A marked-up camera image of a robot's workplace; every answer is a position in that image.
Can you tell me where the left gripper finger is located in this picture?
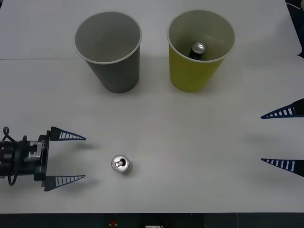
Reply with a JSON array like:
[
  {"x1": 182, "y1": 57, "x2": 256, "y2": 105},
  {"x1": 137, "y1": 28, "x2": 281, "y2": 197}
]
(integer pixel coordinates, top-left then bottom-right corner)
[
  {"x1": 44, "y1": 174, "x2": 86, "y2": 192},
  {"x1": 49, "y1": 126, "x2": 87, "y2": 143}
]

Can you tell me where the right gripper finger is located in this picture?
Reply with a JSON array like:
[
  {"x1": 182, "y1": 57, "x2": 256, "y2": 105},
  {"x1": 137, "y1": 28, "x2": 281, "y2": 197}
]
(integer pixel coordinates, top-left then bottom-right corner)
[
  {"x1": 260, "y1": 158, "x2": 304, "y2": 178},
  {"x1": 260, "y1": 98, "x2": 304, "y2": 120}
]

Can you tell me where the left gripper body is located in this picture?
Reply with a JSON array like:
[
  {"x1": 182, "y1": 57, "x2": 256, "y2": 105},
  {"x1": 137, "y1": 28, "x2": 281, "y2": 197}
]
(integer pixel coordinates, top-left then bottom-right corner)
[{"x1": 13, "y1": 130, "x2": 51, "y2": 188}]

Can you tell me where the silver drink can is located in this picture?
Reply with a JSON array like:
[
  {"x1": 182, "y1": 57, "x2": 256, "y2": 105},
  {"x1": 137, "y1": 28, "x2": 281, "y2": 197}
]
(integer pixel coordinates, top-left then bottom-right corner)
[{"x1": 111, "y1": 154, "x2": 133, "y2": 175}]

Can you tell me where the grey plastic waste bin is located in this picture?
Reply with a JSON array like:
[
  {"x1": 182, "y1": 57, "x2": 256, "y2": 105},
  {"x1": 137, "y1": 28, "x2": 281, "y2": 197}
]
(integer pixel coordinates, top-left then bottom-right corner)
[{"x1": 74, "y1": 11, "x2": 143, "y2": 94}]

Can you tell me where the yellow-green plastic waste bin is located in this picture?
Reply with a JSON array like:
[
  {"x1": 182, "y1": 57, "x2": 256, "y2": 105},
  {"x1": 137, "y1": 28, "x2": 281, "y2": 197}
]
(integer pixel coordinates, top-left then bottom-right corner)
[{"x1": 166, "y1": 9, "x2": 236, "y2": 93}]

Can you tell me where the black drink can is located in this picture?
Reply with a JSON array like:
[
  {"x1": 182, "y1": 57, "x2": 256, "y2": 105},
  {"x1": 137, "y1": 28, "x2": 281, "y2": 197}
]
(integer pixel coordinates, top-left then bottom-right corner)
[{"x1": 188, "y1": 42, "x2": 207, "y2": 60}]

